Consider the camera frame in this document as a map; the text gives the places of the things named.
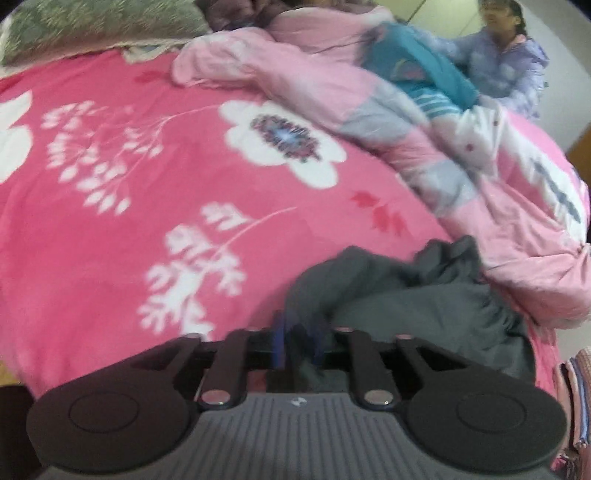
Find pink floral bed blanket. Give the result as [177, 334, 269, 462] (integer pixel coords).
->
[0, 48, 591, 402]

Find teal printed garment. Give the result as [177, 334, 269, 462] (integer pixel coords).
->
[361, 22, 481, 121]

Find stack of folded clothes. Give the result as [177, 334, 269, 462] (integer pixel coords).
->
[550, 347, 591, 472]

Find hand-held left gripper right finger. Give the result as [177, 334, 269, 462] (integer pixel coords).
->
[295, 320, 462, 411]

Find dark brown cloth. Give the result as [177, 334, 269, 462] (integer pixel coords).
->
[194, 0, 280, 34]

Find green patterned pillow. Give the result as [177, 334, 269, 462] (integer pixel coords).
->
[0, 0, 209, 66]

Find pink patchwork quilt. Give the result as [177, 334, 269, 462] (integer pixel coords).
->
[171, 0, 591, 329]

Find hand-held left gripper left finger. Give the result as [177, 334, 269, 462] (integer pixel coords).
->
[130, 310, 287, 411]

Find dark grey pants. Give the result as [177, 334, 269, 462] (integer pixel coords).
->
[283, 235, 536, 384]

